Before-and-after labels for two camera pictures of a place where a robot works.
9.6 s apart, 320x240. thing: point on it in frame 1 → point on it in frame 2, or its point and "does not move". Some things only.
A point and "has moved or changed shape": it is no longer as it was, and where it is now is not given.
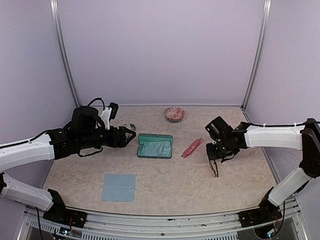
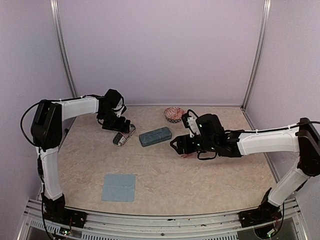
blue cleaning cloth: [119, 187] does not move
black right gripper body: [220, 152] → [190, 148]
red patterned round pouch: [174, 114] does not move
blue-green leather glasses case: [143, 138] has moved or changed shape
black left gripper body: [113, 142] → [110, 121]
